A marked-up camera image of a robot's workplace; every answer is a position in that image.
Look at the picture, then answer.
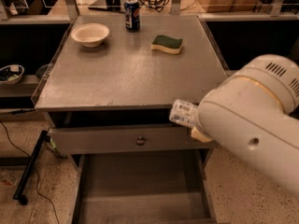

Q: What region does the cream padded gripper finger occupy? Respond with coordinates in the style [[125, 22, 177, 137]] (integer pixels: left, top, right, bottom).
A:
[[191, 127, 212, 143]]

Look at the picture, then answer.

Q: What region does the clear plastic bottle white label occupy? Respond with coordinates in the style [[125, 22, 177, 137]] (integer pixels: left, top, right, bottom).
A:
[[169, 99, 198, 129]]

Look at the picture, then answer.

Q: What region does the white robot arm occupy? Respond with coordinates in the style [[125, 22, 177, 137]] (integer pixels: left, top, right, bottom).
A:
[[195, 54, 299, 197]]

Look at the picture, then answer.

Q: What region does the grey top drawer with knob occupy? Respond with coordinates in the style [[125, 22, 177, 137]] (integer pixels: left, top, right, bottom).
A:
[[50, 125, 218, 155]]

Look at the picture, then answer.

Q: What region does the grey drawer cabinet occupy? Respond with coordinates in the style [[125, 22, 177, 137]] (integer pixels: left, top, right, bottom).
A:
[[31, 14, 237, 224]]

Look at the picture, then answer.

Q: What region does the open grey middle drawer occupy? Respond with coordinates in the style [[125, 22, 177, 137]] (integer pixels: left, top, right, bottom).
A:
[[67, 150, 217, 224]]

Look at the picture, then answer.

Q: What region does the green yellow sponge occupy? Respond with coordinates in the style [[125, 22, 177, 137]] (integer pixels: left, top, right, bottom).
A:
[[151, 35, 183, 55]]

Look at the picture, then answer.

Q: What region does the blue soda can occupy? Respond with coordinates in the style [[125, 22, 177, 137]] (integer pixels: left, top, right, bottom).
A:
[[124, 0, 140, 32]]

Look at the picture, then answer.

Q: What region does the white paper bowl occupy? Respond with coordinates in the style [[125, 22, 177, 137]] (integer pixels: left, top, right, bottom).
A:
[[71, 23, 109, 48]]

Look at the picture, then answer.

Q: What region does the black bar on floor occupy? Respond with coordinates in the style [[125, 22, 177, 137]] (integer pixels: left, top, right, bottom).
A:
[[13, 130, 48, 205]]

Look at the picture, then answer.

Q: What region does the white bowl with items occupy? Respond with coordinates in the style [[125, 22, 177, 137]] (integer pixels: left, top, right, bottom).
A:
[[0, 64, 24, 85]]

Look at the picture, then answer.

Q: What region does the black floor cable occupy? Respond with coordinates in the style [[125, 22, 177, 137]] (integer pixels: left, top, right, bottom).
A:
[[0, 119, 61, 224]]

